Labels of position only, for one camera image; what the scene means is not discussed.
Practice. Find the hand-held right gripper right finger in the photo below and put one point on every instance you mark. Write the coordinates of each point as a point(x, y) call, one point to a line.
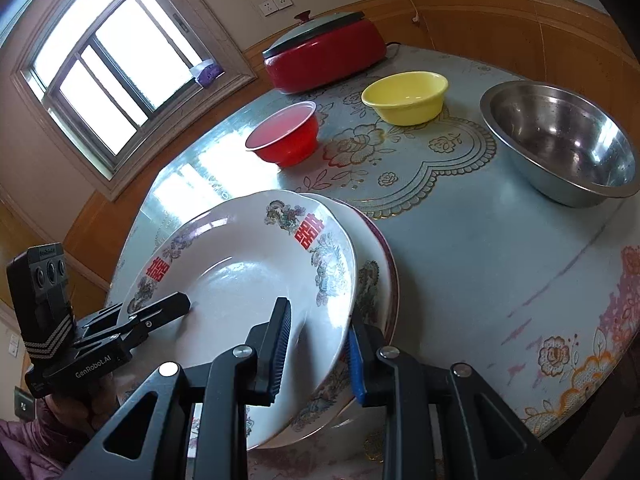
point(357, 365)

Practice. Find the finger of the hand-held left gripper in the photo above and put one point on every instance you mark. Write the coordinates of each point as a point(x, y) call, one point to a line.
point(165, 305)

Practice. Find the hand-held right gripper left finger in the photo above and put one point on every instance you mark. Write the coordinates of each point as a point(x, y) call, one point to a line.
point(277, 350)

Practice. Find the white deep plate red print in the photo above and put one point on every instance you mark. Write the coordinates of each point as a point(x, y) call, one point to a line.
point(225, 285)
point(372, 280)

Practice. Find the large floral plate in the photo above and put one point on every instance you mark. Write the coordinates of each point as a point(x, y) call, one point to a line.
point(391, 260)

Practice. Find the red plastic bowl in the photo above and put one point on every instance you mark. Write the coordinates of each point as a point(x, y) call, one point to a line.
point(285, 145)

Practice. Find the yellow plastic bowl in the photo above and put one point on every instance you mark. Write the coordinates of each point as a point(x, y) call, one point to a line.
point(405, 105)

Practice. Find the stainless steel bowl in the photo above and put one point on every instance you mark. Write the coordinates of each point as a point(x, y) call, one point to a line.
point(555, 135)

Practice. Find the person's left forearm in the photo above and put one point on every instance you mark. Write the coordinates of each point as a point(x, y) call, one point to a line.
point(25, 450)

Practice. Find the person's left hand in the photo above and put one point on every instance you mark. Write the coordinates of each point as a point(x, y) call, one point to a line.
point(100, 405)

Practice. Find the purple packet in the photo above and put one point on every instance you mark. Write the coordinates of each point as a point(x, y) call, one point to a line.
point(207, 72)

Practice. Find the red electric cooker with lid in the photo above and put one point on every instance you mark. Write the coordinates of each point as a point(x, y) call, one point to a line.
point(320, 60)

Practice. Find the window with stone frame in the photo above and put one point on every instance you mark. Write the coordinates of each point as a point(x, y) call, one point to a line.
point(120, 60)

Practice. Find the white wall socket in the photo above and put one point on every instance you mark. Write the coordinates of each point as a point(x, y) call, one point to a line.
point(275, 5)

